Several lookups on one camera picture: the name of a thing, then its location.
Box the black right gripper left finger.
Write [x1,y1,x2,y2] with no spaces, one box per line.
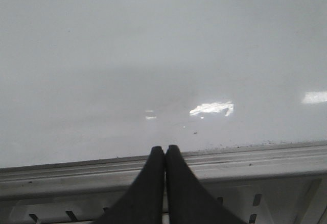
[96,146,165,223]

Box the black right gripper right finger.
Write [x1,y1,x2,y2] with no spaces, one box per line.
[166,145,243,223]

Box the white whiteboard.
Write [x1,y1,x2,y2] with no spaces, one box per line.
[0,0,327,204]

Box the white marker tray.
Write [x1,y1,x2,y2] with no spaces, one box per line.
[1,176,326,223]

